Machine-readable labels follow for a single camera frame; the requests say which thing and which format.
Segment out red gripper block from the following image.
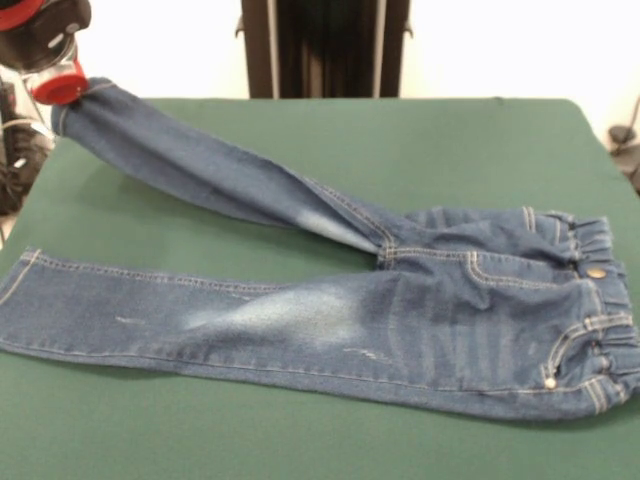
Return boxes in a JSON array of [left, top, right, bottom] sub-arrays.
[[30, 59, 90, 106]]

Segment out blue denim jeans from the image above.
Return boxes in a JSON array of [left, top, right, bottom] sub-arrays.
[[0, 75, 640, 424]]

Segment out dark green table cloth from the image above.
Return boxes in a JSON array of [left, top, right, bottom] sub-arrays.
[[0, 98, 640, 480]]

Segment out black cable bundle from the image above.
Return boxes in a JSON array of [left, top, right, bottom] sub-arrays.
[[0, 79, 57, 217]]

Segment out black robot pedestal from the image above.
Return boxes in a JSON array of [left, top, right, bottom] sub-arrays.
[[233, 0, 415, 100]]

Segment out black cable with plug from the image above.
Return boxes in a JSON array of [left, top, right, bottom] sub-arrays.
[[607, 94, 640, 196]]

